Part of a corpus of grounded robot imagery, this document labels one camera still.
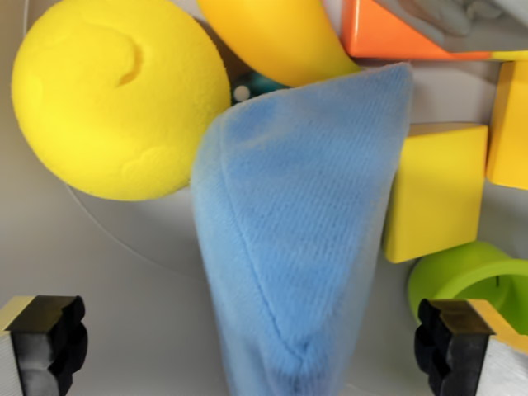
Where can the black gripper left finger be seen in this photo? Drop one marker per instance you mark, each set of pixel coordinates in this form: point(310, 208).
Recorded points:
point(39, 342)

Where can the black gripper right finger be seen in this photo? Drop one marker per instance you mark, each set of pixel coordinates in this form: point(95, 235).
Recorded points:
point(462, 350)

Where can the teal plastic object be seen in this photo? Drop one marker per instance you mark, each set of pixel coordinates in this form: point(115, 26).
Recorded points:
point(260, 86)

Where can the lime green plastic cup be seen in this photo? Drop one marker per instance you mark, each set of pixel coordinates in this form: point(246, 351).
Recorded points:
point(466, 268)

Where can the yellow wood cube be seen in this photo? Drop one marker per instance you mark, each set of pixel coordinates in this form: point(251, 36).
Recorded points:
point(437, 194)

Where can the light blue plush triangle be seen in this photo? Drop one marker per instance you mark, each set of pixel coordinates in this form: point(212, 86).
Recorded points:
point(297, 206)

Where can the yellow wood block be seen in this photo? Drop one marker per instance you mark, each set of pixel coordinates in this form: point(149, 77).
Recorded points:
point(511, 123)

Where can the large yellow foam ball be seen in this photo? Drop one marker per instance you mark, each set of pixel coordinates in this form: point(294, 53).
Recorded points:
point(107, 111)

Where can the orange wood block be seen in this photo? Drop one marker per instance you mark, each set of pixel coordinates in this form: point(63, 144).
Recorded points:
point(379, 37)

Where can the grey plush toy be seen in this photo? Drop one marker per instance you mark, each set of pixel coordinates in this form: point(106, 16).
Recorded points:
point(453, 20)

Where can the yellow plastic banana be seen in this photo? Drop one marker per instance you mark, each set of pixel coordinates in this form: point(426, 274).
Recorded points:
point(276, 37)

